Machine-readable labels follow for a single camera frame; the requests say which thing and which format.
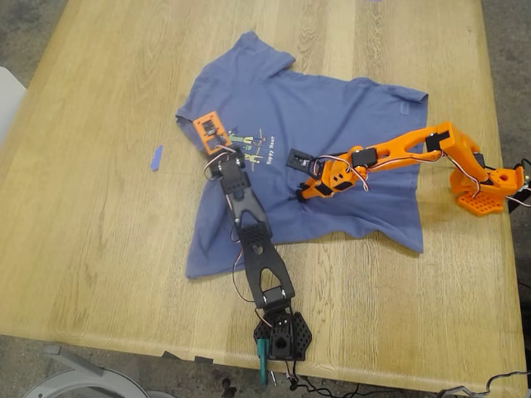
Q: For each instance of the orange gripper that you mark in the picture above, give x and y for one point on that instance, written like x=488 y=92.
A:
x=314 y=190

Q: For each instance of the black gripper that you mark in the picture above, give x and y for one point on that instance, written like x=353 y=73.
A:
x=215 y=167

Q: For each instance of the blue printed T-shirt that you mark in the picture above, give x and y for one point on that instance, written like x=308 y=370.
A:
x=332 y=103

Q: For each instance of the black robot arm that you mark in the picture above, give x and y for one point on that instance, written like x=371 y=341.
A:
x=259 y=257

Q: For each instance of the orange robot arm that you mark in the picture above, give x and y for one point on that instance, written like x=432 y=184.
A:
x=406 y=147

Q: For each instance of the blue masking tape piece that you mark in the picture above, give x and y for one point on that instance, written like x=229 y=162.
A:
x=156 y=159

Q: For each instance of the green table clamp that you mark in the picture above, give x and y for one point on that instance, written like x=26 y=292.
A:
x=263 y=356

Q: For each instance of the black table clamp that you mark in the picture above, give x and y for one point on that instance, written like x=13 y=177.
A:
x=518 y=201

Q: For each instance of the black chair caster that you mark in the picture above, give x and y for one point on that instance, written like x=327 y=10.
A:
x=229 y=389

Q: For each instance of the white round disc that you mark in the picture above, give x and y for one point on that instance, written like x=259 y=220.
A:
x=159 y=394

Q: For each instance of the grey white swivel chair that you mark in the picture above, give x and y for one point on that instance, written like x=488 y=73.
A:
x=83 y=375

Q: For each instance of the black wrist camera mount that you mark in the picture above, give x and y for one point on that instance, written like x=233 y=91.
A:
x=300 y=159

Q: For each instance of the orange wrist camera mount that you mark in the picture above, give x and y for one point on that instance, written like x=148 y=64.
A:
x=207 y=128

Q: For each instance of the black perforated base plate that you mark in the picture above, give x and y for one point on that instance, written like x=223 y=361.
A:
x=303 y=336

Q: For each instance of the orange perforated base plate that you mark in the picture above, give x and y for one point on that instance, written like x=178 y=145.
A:
x=483 y=205

